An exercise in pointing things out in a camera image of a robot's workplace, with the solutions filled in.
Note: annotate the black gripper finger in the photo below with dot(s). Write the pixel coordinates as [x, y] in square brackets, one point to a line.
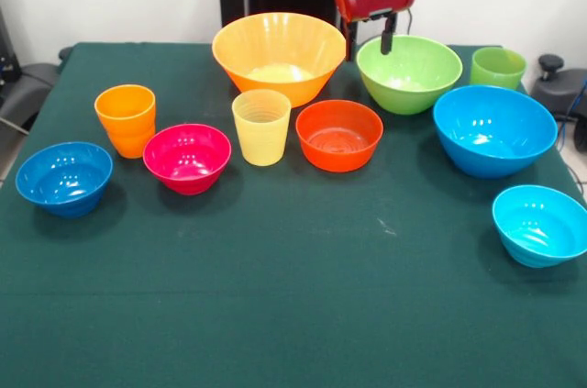
[388, 37]
[351, 41]

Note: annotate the green bowl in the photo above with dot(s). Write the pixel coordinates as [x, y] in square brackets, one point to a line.
[413, 94]

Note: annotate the large yellow-orange bowl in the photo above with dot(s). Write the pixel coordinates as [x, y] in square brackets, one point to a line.
[280, 76]

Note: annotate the pink bowl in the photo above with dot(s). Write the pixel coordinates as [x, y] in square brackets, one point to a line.
[188, 172]

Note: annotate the red-orange bowl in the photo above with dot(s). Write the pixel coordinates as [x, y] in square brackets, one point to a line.
[339, 156]

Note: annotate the green cup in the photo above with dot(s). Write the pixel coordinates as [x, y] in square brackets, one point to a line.
[497, 74]

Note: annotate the yellow cup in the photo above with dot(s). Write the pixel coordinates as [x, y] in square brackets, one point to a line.
[261, 145]

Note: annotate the large blue bowl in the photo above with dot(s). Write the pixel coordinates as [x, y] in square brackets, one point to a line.
[495, 154]

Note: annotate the black chair base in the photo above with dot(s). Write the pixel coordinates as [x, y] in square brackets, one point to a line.
[557, 90]

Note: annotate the orange cup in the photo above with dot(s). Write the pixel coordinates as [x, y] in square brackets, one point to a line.
[126, 131]

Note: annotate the small light blue bowl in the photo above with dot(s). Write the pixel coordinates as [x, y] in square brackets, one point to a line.
[536, 241]

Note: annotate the dark green tablecloth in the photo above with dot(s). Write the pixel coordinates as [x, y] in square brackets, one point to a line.
[293, 291]

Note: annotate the small dark blue bowl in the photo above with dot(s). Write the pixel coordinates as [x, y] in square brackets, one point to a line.
[64, 191]

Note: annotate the grey chair base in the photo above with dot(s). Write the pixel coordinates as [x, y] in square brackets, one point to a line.
[27, 85]

